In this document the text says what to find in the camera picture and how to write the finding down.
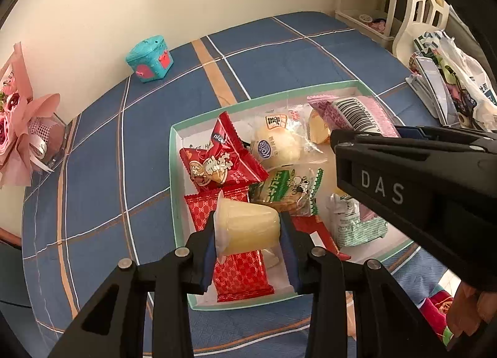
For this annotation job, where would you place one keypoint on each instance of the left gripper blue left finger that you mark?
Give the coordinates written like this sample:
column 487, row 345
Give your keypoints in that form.
column 208, row 253

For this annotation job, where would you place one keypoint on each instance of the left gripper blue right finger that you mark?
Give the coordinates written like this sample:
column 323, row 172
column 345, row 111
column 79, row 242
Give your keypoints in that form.
column 290, row 247

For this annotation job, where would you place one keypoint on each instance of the red snack pouch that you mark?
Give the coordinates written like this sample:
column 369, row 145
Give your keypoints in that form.
column 319, row 234

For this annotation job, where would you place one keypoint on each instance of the pale yellow jelly cup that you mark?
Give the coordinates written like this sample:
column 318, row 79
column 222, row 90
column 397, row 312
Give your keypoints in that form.
column 242, row 227

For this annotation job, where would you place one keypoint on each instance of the red patterned square packet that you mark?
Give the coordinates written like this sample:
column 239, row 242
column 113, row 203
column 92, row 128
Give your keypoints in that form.
column 239, row 277

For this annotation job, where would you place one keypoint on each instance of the white cream snack packet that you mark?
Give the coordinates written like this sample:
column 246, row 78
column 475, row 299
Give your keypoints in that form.
column 353, row 224

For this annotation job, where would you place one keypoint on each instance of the green white cartoon packet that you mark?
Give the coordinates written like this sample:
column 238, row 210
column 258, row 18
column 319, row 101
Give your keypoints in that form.
column 290, row 189

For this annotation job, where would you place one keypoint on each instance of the red cartoon snack packet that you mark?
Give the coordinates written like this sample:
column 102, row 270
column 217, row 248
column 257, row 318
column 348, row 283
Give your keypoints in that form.
column 226, row 161

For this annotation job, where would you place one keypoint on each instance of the clear bag white bun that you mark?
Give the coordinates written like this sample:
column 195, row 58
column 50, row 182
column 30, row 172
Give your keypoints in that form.
column 281, row 137

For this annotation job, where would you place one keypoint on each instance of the pink barcode snack packet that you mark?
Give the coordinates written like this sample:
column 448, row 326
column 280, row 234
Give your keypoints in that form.
column 354, row 113

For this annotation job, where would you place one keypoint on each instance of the person's right hand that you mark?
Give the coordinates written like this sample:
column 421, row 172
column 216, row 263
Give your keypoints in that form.
column 469, row 309

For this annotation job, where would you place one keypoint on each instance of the white plastic bag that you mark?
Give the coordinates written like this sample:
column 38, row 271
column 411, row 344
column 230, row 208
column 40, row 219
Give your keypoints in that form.
column 469, row 85

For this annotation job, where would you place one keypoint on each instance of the stack of booklets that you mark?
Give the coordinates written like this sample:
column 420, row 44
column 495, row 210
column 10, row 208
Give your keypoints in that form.
column 425, row 80

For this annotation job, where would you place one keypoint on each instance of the blue plaid tablecloth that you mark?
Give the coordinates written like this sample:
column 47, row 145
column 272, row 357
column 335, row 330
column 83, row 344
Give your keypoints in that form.
column 109, row 199

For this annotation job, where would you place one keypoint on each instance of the white lattice chair back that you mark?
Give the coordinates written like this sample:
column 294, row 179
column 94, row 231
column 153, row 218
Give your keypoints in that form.
column 421, row 16

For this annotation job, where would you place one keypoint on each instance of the glass vase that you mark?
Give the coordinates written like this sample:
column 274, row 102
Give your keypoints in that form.
column 56, row 132

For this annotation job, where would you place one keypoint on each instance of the teal box with pink hearts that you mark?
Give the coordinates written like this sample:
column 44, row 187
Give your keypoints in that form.
column 150, row 59

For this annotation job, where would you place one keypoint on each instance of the pink paper flower bouquet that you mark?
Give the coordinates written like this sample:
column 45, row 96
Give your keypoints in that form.
column 22, row 139

